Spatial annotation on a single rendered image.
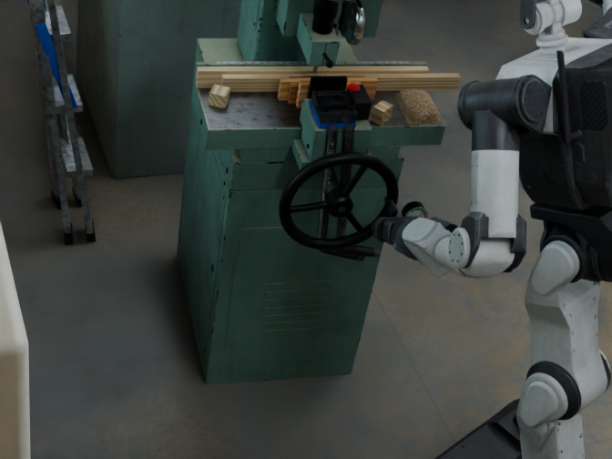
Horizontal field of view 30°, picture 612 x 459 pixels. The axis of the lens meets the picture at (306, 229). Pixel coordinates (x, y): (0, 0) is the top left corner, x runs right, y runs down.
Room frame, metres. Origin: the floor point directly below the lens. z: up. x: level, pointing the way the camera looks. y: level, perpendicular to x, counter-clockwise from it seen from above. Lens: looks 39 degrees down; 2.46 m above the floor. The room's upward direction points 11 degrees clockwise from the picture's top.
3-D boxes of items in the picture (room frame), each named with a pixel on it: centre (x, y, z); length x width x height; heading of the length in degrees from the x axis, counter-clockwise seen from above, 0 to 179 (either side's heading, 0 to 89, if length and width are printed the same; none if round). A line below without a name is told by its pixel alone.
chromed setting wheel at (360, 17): (2.61, -0.02, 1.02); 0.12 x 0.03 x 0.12; 20
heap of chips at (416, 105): (2.45, -0.22, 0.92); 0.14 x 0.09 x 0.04; 20
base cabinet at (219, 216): (2.55, 0.09, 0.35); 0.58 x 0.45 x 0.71; 20
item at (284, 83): (2.42, 0.01, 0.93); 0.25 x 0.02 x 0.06; 110
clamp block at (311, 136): (2.26, -0.02, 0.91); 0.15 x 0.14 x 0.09; 110
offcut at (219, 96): (2.31, 0.26, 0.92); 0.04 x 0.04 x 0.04; 85
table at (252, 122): (2.34, 0.01, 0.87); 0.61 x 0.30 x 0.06; 110
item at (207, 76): (2.46, 0.05, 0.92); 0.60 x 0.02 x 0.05; 110
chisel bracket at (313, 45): (2.46, 0.06, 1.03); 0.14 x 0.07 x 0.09; 20
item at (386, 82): (2.47, -0.02, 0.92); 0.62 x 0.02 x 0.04; 110
